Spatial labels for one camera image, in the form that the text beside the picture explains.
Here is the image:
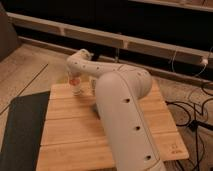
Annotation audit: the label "dark grey floor mat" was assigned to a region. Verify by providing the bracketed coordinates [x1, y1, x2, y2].
[0, 91, 50, 171]

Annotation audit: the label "clear small bottle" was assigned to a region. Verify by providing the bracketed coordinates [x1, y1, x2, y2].
[89, 76, 97, 95]

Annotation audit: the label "black cables on floor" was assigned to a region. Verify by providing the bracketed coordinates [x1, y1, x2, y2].
[165, 81, 213, 171]

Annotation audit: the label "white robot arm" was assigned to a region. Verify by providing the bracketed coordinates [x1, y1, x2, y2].
[67, 49, 166, 171]

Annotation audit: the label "wooden shelf rail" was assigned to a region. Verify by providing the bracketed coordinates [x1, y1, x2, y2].
[7, 12, 213, 68]

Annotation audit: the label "white cable with plug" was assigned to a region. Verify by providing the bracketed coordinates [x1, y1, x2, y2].
[170, 44, 213, 78]

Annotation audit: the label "black stand leg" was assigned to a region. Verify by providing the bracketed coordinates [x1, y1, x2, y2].
[91, 50, 101, 61]

